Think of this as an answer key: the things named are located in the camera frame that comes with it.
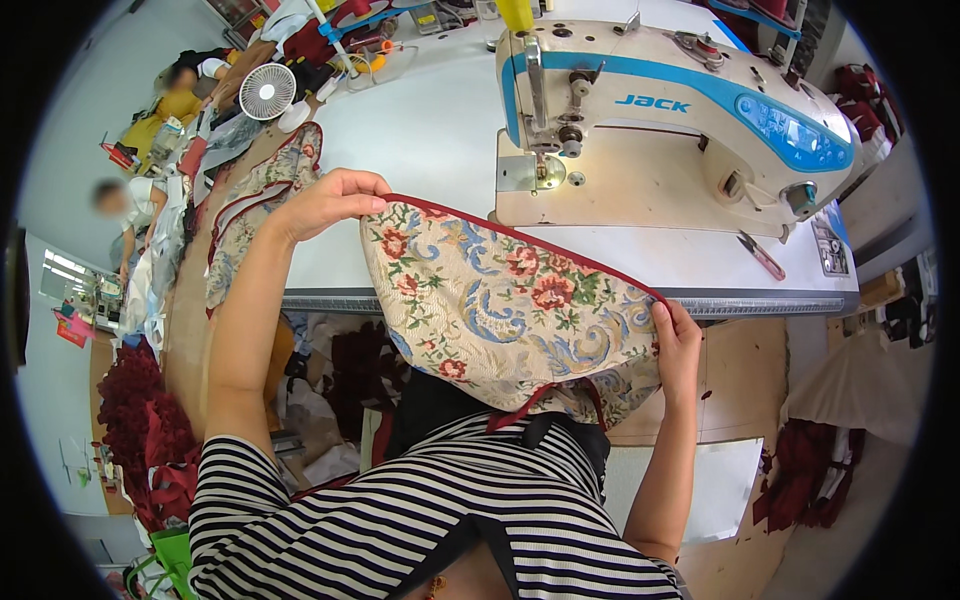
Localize person's right hand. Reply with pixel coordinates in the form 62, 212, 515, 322
649, 299, 705, 411

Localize person's left hand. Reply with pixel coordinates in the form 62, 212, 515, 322
273, 168, 393, 246

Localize floral fabric piece red trim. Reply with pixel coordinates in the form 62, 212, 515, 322
360, 192, 671, 434

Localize stack of floral fabric pieces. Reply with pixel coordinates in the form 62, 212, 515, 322
203, 121, 326, 318

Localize white desk fan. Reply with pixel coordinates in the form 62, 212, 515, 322
237, 63, 313, 135

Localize white board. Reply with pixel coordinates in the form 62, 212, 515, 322
602, 438, 765, 546

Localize pink thread snips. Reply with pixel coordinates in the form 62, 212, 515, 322
735, 230, 788, 283

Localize heap of dark red fabric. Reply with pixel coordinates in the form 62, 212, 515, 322
95, 339, 205, 535
752, 418, 868, 535

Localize dark red fabric under table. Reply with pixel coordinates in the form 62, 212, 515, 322
321, 321, 412, 445

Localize beige cloth sheet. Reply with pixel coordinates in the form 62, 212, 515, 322
780, 328, 933, 449

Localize control panel box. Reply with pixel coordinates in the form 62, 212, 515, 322
810, 206, 852, 279

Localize blue thread stand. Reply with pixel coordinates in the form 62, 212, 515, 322
303, 0, 438, 76

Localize person's legs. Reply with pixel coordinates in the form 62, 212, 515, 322
384, 367, 492, 460

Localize white blue sewing machine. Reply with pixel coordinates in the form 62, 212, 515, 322
491, 13, 861, 243

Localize yellow thread cone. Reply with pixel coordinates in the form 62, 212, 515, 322
494, 0, 536, 36

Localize red box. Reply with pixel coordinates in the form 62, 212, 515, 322
52, 306, 97, 351

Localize person's body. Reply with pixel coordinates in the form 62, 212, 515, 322
187, 408, 685, 600

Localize dark red garments on rack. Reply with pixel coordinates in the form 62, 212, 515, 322
828, 63, 906, 149

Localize green bag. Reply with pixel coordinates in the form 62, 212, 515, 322
123, 525, 198, 600

